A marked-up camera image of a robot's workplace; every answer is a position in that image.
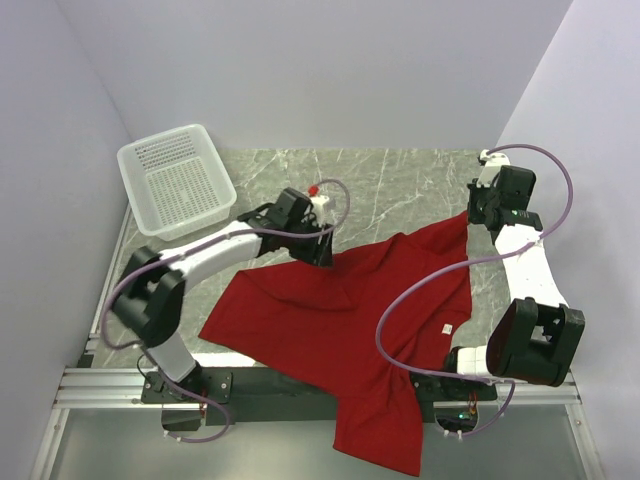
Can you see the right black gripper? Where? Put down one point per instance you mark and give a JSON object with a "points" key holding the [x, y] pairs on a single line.
{"points": [[473, 216]]}

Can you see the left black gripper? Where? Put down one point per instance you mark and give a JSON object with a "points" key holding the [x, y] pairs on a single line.
{"points": [[318, 254]]}

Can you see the red t shirt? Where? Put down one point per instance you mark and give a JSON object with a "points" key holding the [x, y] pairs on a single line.
{"points": [[355, 329]]}

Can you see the white plastic perforated basket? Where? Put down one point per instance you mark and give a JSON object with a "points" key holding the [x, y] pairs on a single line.
{"points": [[176, 182]]}

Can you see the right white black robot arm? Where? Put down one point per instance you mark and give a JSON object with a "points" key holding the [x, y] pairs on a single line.
{"points": [[538, 335]]}

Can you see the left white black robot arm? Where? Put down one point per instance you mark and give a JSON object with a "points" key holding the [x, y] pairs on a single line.
{"points": [[148, 299]]}

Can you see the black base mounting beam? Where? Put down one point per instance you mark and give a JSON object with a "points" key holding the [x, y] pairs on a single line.
{"points": [[260, 394]]}

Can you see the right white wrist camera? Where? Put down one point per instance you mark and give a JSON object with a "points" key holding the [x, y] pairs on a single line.
{"points": [[491, 165]]}

